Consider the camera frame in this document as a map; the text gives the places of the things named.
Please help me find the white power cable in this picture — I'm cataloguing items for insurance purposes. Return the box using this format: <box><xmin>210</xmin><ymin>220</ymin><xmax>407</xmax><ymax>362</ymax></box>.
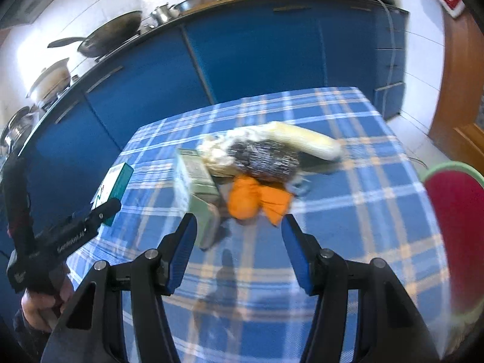
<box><xmin>372</xmin><ymin>0</ymin><xmax>396</xmax><ymax>118</ymax></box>

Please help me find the green and white carton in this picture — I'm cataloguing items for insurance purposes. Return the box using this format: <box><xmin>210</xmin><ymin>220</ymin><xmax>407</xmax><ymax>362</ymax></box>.
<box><xmin>175</xmin><ymin>147</ymin><xmax>222</xmax><ymax>251</ymax></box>

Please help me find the steel mixing bowl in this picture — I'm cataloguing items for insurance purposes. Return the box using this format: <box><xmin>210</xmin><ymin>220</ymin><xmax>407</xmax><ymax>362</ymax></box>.
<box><xmin>175</xmin><ymin>0</ymin><xmax>220</xmax><ymax>13</ymax></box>

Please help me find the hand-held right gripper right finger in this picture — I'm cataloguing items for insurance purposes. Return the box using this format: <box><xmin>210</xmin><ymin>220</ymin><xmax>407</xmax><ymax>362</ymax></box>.
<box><xmin>280</xmin><ymin>214</ymin><xmax>441</xmax><ymax>363</ymax></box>

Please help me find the cream foam roll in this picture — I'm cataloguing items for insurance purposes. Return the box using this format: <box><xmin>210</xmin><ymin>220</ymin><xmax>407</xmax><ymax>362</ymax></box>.
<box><xmin>261</xmin><ymin>121</ymin><xmax>343</xmax><ymax>161</ymax></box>

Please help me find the steel wool scourer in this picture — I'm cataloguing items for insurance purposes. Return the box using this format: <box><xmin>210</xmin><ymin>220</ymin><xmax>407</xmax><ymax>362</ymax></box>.
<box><xmin>223</xmin><ymin>138</ymin><xmax>301</xmax><ymax>182</ymax></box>

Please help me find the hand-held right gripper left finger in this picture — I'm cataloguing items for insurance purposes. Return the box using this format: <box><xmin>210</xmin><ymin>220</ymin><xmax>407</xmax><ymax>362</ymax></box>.
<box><xmin>40</xmin><ymin>213</ymin><xmax>199</xmax><ymax>363</ymax></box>

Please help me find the red basin with green rim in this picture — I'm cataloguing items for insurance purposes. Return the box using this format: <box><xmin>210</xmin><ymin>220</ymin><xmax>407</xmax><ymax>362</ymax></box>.
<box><xmin>420</xmin><ymin>161</ymin><xmax>484</xmax><ymax>360</ymax></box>

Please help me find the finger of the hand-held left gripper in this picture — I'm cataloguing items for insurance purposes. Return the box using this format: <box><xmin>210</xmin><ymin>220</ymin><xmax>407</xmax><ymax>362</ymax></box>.
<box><xmin>36</xmin><ymin>198</ymin><xmax>122</xmax><ymax>262</ymax></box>

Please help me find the small teal and white box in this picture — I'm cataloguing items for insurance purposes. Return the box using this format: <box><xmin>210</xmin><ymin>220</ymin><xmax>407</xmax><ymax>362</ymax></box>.
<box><xmin>91</xmin><ymin>162</ymin><xmax>134</xmax><ymax>227</ymax></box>

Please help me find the person's left hand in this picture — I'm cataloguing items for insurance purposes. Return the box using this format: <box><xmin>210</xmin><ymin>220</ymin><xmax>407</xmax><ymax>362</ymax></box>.
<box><xmin>21</xmin><ymin>268</ymin><xmax>75</xmax><ymax>328</ymax></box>

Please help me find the person's left forearm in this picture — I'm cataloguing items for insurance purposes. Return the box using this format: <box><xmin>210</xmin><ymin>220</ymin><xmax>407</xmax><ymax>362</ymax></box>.
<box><xmin>12</xmin><ymin>308</ymin><xmax>54</xmax><ymax>361</ymax></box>

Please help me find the orange knotted cloth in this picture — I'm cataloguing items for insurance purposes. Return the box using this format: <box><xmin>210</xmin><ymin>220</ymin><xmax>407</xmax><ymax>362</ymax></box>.
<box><xmin>228</xmin><ymin>176</ymin><xmax>293</xmax><ymax>225</ymax></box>

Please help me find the small steel kettle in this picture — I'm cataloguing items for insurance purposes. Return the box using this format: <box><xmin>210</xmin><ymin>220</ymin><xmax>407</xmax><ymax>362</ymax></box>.
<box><xmin>150</xmin><ymin>3</ymin><xmax>178</xmax><ymax>23</ymax></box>

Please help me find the steel pot with lid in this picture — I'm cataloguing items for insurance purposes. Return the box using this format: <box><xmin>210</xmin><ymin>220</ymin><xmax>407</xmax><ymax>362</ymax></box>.
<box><xmin>0</xmin><ymin>106</ymin><xmax>36</xmax><ymax>155</ymax></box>

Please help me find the black wok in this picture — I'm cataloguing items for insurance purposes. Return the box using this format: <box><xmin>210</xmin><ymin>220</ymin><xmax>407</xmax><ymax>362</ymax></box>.
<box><xmin>47</xmin><ymin>11</ymin><xmax>143</xmax><ymax>58</ymax></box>

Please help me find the blue kitchen base cabinet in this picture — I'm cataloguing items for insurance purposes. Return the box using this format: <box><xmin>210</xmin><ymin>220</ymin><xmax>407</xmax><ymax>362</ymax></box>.
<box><xmin>0</xmin><ymin>0</ymin><xmax>411</xmax><ymax>303</ymax></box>

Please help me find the white clay pot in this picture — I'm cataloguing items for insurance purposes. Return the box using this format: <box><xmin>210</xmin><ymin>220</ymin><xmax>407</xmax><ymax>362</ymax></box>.
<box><xmin>26</xmin><ymin>57</ymin><xmax>72</xmax><ymax>104</ymax></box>

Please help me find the blue plaid tablecloth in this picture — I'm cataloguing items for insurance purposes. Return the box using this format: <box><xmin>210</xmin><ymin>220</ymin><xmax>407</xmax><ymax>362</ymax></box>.
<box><xmin>66</xmin><ymin>86</ymin><xmax>454</xmax><ymax>363</ymax></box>

